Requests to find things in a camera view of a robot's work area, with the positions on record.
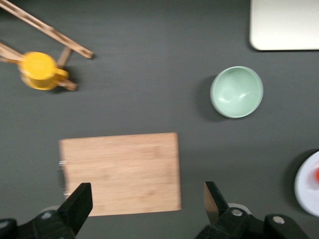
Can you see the orange fruit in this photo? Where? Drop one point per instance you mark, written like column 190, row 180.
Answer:
column 316, row 174

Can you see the yellow mug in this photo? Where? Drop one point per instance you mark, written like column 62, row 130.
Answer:
column 38, row 69

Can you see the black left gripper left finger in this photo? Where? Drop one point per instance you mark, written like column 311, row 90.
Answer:
column 78, row 206

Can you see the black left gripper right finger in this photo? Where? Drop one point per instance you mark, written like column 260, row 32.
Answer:
column 219, row 206

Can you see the mint green bowl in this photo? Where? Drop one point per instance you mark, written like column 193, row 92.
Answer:
column 236, row 92

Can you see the wooden cutting board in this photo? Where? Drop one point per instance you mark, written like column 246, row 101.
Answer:
column 122, row 171

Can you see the cream bear print tray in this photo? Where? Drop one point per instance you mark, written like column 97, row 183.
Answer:
column 284, row 25

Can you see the white round plate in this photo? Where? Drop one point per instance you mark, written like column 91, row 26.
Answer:
column 309, row 184

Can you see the wooden peg mug rack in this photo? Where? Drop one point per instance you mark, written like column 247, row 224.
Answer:
column 62, row 41

